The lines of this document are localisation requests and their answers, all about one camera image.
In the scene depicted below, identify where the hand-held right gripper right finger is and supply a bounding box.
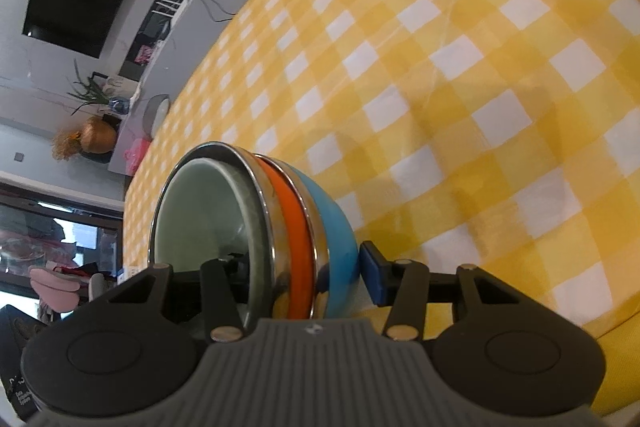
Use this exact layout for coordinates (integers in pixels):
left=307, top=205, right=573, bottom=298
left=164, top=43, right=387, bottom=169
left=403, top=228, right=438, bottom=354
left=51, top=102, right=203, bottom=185
left=360, top=241, right=506, bottom=342

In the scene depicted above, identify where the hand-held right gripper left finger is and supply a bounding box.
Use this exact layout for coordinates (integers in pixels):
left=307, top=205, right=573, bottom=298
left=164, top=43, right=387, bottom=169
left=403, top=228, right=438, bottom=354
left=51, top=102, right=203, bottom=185
left=107, top=257, right=251, bottom=343

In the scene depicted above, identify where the blue steel-lined bowl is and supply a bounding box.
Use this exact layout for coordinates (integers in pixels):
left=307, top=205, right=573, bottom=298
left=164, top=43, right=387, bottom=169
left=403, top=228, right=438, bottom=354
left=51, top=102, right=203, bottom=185
left=255, top=154, right=362, bottom=321

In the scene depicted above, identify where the pale green ceramic bowl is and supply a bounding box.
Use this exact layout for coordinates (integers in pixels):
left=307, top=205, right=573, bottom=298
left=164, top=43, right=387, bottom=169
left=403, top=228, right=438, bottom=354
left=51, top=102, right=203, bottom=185
left=159, top=157, right=274, bottom=324

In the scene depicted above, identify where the orange steel-lined bowl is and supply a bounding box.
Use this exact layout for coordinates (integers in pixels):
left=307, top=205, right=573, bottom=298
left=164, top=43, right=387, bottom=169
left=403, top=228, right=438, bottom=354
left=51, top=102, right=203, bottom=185
left=150, top=142, right=322, bottom=321

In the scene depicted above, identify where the pink bag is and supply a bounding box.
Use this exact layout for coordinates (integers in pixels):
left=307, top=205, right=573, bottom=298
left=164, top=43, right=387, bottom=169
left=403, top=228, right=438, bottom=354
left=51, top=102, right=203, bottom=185
left=124, top=139, right=154, bottom=176

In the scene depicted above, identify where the pink cloth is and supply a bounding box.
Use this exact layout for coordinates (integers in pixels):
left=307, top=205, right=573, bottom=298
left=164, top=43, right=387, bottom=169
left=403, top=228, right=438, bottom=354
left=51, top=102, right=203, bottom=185
left=29, top=264, right=82, bottom=314

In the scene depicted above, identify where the orange round vase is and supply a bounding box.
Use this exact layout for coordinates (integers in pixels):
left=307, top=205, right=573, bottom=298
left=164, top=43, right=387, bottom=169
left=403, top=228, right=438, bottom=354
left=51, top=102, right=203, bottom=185
left=80, top=116, right=119, bottom=156

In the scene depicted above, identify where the yellow checked tablecloth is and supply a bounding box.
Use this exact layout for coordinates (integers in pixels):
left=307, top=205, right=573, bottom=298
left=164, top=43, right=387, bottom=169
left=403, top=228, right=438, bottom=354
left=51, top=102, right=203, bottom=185
left=122, top=0, right=640, bottom=418

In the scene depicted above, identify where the dried flower bunch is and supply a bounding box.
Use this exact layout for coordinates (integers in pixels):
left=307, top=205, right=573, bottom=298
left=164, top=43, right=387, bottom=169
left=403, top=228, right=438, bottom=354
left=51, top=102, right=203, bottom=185
left=51, top=124, right=86, bottom=161

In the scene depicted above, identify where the green potted plant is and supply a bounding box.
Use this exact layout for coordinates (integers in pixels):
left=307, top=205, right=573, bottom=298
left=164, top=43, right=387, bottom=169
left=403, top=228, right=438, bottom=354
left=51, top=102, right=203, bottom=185
left=67, top=59, right=126, bottom=116

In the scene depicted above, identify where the black cable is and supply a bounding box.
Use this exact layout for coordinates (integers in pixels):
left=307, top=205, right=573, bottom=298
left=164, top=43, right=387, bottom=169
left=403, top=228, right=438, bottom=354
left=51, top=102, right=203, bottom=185
left=194, top=0, right=242, bottom=24

